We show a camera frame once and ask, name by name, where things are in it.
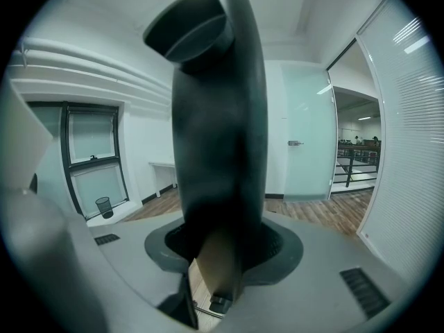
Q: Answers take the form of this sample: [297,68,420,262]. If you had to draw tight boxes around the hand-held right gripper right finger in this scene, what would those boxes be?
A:
[218,210,419,333]

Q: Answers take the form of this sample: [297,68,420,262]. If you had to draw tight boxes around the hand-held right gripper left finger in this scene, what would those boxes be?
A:
[69,210,199,330]

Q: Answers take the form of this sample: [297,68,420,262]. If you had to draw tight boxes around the white whiteboard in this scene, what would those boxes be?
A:
[0,81,55,190]

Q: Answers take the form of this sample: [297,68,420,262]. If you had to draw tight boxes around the black round stand knob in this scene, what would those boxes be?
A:
[143,0,237,73]

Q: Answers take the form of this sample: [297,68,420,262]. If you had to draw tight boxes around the black metal railing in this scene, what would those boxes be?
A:
[331,143,382,189]

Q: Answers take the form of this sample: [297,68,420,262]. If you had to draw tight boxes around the black framed window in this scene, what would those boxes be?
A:
[27,101,131,220]

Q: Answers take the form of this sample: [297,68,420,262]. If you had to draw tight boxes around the frosted glass door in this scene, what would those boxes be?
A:
[280,63,338,203]

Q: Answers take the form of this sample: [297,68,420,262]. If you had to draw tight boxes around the white slatted glass partition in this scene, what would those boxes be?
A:
[355,0,440,293]

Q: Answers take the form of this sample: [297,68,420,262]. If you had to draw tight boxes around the white ceiling pipes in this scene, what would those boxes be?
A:
[8,36,173,114]

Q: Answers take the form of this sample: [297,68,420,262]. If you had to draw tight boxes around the black wire wastebasket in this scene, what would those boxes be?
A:
[95,196,114,220]

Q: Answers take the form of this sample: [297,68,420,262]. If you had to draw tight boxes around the white wall desk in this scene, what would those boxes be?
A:
[148,160,178,198]

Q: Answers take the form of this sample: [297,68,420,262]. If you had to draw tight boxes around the grey rounded frame edge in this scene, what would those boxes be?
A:
[0,185,115,333]

